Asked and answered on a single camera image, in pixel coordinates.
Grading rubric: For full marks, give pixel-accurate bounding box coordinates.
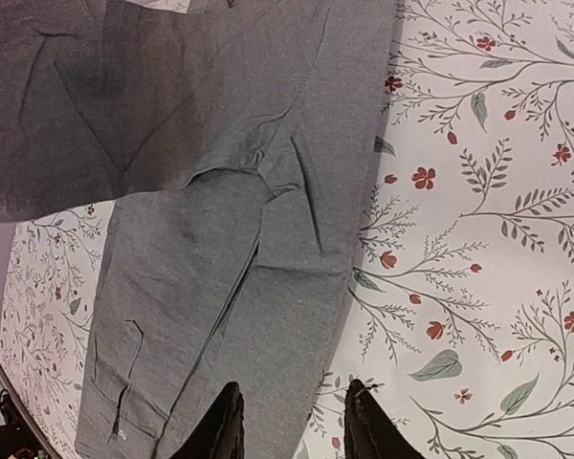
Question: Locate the grey long sleeve shirt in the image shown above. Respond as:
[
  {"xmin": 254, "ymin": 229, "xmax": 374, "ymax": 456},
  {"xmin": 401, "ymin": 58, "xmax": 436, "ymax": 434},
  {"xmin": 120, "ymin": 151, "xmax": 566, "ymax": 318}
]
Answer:
[{"xmin": 0, "ymin": 1, "xmax": 396, "ymax": 458}]

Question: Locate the floral patterned table cloth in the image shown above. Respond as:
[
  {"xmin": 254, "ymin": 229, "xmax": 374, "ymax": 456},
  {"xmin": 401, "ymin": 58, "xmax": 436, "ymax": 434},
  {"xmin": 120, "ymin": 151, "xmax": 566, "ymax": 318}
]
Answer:
[{"xmin": 0, "ymin": 1, "xmax": 574, "ymax": 458}]

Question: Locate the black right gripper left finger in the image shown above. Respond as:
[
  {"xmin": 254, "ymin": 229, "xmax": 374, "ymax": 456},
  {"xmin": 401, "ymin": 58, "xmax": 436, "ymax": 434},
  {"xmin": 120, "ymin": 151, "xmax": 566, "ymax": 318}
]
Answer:
[{"xmin": 171, "ymin": 382, "xmax": 245, "ymax": 459}]

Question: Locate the aluminium front rail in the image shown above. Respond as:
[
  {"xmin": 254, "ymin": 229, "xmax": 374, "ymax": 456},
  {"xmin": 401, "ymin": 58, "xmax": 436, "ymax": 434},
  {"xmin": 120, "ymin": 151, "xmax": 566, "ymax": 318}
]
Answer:
[{"xmin": 0, "ymin": 364, "xmax": 51, "ymax": 458}]

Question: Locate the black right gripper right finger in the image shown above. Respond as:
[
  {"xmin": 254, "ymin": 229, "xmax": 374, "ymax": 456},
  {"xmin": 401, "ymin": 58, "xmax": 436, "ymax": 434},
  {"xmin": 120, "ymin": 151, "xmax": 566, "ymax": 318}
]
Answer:
[{"xmin": 343, "ymin": 379, "xmax": 424, "ymax": 459}]

